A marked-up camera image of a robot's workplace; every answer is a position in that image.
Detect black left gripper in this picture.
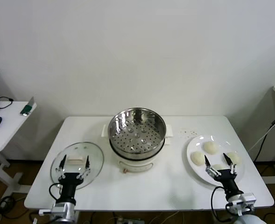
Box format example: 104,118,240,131
55,155,92,200

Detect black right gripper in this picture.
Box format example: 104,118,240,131
204,153,242,196

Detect round glass pot lid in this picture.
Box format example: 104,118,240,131
50,141,105,190

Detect stainless steel steamer basket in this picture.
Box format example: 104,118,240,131
101,107,174,159

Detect white oval plate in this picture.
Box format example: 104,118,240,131
186,134,246,187

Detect white electric cooker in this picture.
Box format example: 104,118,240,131
109,137,172,175

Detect white side table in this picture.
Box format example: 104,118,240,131
0,100,37,194

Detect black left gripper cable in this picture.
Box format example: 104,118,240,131
49,183,63,202

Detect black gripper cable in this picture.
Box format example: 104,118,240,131
49,183,63,202
211,186,233,222

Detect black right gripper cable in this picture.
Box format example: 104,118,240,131
211,186,233,222

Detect black hanging cable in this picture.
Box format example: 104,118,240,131
254,127,275,162

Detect white hanging cable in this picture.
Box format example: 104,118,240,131
248,125,275,150

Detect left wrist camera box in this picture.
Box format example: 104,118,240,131
38,209,58,216

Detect green handled scraper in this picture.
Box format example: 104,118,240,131
20,96,36,116

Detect black floor cable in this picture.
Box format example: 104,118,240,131
0,195,28,220

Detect black laptop cable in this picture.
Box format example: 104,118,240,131
0,97,14,110

